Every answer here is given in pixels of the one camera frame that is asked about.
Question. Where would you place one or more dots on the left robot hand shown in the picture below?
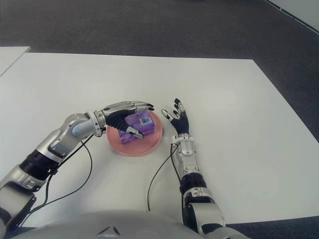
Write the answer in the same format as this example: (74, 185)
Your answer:
(117, 119)

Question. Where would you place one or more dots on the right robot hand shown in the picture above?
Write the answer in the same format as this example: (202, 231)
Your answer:
(182, 123)

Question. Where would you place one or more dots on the purple tissue paper pack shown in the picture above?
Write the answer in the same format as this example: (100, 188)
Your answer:
(143, 123)

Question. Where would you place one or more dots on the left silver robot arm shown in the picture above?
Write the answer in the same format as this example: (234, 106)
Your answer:
(54, 144)

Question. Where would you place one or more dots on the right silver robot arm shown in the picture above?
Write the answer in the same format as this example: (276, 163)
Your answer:
(189, 164)

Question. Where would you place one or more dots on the pink round plate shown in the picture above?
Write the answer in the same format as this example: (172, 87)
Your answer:
(139, 147)

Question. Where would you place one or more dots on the grey robot torso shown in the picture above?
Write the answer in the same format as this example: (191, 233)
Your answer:
(124, 226)

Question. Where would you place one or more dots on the white side table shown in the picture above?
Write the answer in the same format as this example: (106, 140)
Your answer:
(12, 56)

